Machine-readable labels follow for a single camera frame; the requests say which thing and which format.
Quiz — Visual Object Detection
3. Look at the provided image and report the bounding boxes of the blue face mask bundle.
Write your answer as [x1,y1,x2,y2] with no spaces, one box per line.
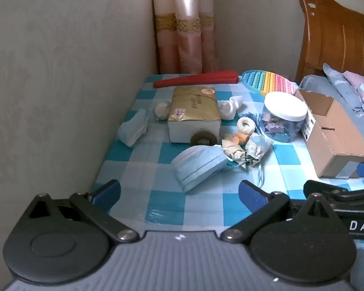
[171,145,229,193]

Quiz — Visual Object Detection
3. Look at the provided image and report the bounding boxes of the brown hair scrunchie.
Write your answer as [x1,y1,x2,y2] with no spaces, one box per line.
[190,130,219,145]

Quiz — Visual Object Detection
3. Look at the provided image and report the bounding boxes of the pink gold-trimmed curtain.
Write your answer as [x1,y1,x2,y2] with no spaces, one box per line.
[152,0,220,75]

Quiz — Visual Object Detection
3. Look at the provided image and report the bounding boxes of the wooden bed headboard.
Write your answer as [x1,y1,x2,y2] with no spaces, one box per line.
[295,0,364,82]

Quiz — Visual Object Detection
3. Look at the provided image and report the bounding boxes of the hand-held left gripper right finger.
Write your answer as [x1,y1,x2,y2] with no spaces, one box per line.
[221,180,349,244]

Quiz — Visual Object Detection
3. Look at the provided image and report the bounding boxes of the light blue face mask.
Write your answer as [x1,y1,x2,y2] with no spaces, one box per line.
[117,108,149,147]

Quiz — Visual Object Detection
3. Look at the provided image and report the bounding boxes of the cardboard box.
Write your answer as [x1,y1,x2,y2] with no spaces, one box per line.
[295,89,364,179]

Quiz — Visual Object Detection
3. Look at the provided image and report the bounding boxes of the gold paper-wrapped box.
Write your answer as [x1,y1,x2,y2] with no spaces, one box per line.
[167,86,222,143]

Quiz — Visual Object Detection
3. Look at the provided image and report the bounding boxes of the white round puff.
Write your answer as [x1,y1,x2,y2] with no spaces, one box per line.
[154,101,172,120]

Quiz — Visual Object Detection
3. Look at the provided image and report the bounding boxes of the rainbow pop bubble toy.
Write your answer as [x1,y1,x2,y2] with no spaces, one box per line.
[241,70,301,93]

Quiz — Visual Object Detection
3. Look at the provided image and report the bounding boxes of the white cloth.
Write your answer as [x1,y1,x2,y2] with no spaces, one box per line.
[217,95,246,121]

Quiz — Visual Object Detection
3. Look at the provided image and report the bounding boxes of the blue checkered tablecloth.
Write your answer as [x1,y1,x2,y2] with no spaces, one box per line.
[91,73,364,249]

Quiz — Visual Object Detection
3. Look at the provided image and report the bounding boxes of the beige cloth bundle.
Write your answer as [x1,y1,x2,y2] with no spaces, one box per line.
[221,138,247,162]

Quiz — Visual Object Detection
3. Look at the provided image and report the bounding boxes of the white hair scrunchie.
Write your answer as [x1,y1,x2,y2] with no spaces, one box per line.
[237,118,258,135]

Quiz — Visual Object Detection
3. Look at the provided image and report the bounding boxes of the orange soft rubber piece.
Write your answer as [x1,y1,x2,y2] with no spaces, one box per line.
[231,131,251,145]

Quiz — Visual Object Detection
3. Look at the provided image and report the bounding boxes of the crumpled wrapper pile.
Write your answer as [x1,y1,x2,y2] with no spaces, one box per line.
[245,133,274,168]

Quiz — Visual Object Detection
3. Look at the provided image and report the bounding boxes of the clear jar with white lid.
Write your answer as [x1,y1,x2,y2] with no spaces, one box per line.
[256,92,308,143]

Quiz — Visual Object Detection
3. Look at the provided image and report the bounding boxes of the blue braided cord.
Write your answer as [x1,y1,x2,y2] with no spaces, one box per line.
[255,158,267,189]

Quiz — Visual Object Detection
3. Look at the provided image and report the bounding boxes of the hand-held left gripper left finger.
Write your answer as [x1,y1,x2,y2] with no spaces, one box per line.
[26,179,140,243]

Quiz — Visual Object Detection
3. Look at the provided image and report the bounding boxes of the blue patterned pillow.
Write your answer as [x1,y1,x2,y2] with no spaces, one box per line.
[322,63,364,113]

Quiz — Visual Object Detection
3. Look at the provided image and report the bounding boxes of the red folded fan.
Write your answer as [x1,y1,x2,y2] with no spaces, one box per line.
[153,70,240,89]

